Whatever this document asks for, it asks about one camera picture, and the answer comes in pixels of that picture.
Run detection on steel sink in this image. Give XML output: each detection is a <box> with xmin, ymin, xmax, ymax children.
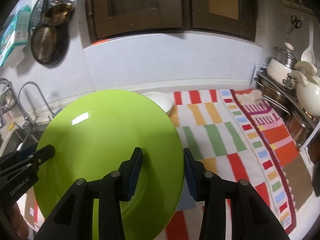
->
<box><xmin>1</xmin><ymin>128</ymin><xmax>44</xmax><ymax>157</ymax></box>

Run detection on cream teapot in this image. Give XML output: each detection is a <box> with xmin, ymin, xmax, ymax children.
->
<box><xmin>290</xmin><ymin>61</ymin><xmax>320</xmax><ymax>116</ymax></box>

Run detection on white ladle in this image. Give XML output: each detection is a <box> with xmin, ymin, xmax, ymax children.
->
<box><xmin>300</xmin><ymin>21</ymin><xmax>315</xmax><ymax>64</ymax></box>

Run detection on colourful striped cloth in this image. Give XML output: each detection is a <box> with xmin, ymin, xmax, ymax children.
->
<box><xmin>154</xmin><ymin>89</ymin><xmax>319</xmax><ymax>239</ymax></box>

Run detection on person's left hand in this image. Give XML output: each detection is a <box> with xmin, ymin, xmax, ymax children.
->
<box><xmin>8</xmin><ymin>203</ymin><xmax>29</xmax><ymax>239</ymax></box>

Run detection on black scissors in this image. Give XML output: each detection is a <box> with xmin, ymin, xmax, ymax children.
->
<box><xmin>291</xmin><ymin>14</ymin><xmax>302</xmax><ymax>29</ymax></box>

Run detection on teal and white box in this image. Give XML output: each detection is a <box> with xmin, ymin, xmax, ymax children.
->
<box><xmin>1</xmin><ymin>5</ymin><xmax>31</xmax><ymax>68</ymax></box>

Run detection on cream pot with lid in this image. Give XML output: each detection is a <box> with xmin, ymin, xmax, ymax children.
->
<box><xmin>266</xmin><ymin>42</ymin><xmax>298</xmax><ymax>90</ymax></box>

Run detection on hanging dark frying pan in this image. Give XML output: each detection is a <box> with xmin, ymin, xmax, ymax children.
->
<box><xmin>30</xmin><ymin>23</ymin><xmax>69</xmax><ymax>68</ymax></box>

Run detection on wire sink basket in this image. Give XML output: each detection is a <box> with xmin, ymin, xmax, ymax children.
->
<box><xmin>1</xmin><ymin>85</ymin><xmax>16</xmax><ymax>114</ymax></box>

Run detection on curved chrome faucet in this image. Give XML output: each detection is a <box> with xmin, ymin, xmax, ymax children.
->
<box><xmin>18</xmin><ymin>81</ymin><xmax>55</xmax><ymax>120</ymax></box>

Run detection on chrome pull-down faucet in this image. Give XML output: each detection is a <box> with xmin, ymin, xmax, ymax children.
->
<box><xmin>1</xmin><ymin>77</ymin><xmax>36</xmax><ymax>132</ymax></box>

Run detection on copper pot on rack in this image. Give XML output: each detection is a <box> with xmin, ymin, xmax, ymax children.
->
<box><xmin>286</xmin><ymin>112</ymin><xmax>313</xmax><ymax>145</ymax></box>

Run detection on metal pot rack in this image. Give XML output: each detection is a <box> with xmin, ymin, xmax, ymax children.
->
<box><xmin>251</xmin><ymin>63</ymin><xmax>319</xmax><ymax>147</ymax></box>

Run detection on lime green plate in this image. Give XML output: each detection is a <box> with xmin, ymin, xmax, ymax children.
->
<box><xmin>34</xmin><ymin>90</ymin><xmax>184</xmax><ymax>239</ymax></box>

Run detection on white bowl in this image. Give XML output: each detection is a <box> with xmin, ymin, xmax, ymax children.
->
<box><xmin>142</xmin><ymin>92</ymin><xmax>174</xmax><ymax>116</ymax></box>

